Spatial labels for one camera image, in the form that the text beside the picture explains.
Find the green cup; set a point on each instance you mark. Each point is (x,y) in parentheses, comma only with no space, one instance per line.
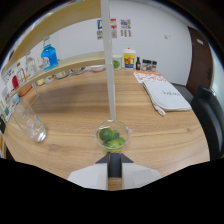
(117,62)

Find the dark brown door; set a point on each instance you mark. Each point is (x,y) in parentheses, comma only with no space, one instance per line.
(200,63)

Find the white wall switch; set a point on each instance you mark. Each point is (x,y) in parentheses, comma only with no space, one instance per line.
(167,36)

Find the white container with yellow label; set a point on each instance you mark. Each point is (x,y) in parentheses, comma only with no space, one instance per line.
(129,59)

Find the small spice jar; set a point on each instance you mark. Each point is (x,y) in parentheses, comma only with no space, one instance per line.
(144,65)
(149,65)
(154,66)

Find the glass bowl with limes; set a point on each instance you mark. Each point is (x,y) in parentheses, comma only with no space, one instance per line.
(113,136)

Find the dark sauce bottle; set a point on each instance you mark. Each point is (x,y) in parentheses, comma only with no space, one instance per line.
(138,64)

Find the white frame wooden shelf rack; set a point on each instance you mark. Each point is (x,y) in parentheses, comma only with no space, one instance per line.
(107,66)

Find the white bowl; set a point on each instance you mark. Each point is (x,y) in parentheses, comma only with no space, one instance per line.
(97,68)

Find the white zip pouch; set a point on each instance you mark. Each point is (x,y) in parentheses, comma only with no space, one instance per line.
(166,96)

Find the clear drinking glass with ice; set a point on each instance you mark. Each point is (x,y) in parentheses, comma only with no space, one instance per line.
(33,126)

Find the blue liquid bottle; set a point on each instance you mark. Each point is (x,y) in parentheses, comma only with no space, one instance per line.
(49,56)

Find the black chair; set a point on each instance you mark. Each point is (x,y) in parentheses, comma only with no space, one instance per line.
(210,120)

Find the clear bottle with amber label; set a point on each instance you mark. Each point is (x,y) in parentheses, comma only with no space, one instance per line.
(21,75)

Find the multicolour wall poster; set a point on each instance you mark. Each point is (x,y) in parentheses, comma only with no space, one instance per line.
(125,26)

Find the orange printed paper sheet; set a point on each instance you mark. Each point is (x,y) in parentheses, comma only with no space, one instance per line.
(148,76)

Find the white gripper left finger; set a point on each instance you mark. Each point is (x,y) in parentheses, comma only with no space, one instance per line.
(90,175)

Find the red wall poster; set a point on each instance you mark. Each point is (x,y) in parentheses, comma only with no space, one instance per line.
(114,26)

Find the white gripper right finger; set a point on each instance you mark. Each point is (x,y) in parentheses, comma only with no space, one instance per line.
(138,175)

